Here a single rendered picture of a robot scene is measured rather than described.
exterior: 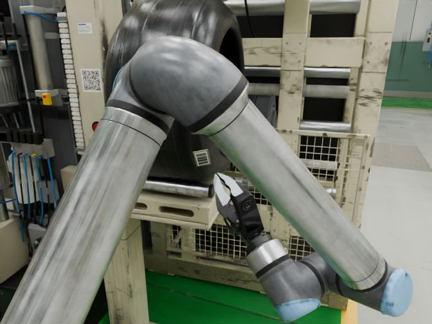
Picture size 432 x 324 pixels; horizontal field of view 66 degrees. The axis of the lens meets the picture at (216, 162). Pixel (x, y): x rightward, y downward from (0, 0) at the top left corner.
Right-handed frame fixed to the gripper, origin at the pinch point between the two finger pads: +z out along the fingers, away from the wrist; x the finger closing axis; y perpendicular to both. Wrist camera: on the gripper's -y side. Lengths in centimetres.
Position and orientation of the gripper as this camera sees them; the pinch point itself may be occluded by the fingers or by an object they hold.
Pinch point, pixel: (218, 176)
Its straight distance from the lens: 84.2
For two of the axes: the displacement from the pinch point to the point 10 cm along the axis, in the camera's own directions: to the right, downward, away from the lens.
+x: 8.7, -4.4, 2.2
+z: -4.9, -7.7, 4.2
